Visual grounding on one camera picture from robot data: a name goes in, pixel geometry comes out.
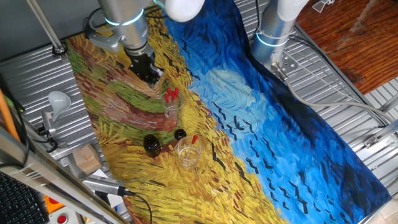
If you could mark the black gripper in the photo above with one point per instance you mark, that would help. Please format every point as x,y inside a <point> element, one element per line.
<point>143,67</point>

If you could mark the red bulb glass dropper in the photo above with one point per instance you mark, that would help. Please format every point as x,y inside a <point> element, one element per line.
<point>173,96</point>
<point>194,139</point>
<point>177,92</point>
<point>168,91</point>
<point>166,99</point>

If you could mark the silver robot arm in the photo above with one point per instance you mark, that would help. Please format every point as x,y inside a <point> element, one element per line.
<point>130,21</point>

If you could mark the clear glass beaker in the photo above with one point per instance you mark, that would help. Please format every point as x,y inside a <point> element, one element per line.
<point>188,158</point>
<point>172,113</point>

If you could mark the black bottle cap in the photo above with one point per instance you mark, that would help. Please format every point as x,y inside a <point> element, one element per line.
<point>180,134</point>

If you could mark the amber glass bottle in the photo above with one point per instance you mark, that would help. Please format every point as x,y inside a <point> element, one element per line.
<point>151,146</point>

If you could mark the white plastic ladle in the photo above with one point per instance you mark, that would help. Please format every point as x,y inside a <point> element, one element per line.
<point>59,102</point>

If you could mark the painted wheatfield tablecloth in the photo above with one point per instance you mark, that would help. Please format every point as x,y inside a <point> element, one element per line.
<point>248,124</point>

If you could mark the grey stand pole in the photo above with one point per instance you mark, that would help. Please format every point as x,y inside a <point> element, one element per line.
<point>43,25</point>

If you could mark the orange rod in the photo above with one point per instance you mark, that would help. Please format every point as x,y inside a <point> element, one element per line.
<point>6,115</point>

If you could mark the orange box red button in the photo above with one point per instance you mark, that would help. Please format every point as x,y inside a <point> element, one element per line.
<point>53,203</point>

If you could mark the grey box red button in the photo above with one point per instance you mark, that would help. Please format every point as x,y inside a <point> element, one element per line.
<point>62,217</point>

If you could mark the black keyboard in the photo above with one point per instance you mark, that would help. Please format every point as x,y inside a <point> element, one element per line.
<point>18,202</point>

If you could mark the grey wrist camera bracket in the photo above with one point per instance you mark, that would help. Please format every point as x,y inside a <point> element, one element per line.
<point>104,40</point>

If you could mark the metal camera clamp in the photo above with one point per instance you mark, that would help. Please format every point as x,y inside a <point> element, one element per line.
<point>46,124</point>

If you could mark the silver depth camera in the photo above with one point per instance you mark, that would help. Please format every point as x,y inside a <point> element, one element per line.
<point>102,185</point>

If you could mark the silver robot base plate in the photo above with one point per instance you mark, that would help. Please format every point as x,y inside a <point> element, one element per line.
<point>290,63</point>

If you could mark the aluminium frame beam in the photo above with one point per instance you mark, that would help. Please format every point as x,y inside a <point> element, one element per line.
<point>46,177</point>

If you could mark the grey metal bracket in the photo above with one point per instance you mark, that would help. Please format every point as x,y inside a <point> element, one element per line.
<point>323,4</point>

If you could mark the aluminium corner bracket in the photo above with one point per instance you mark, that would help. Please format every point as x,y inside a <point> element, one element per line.
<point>371,141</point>

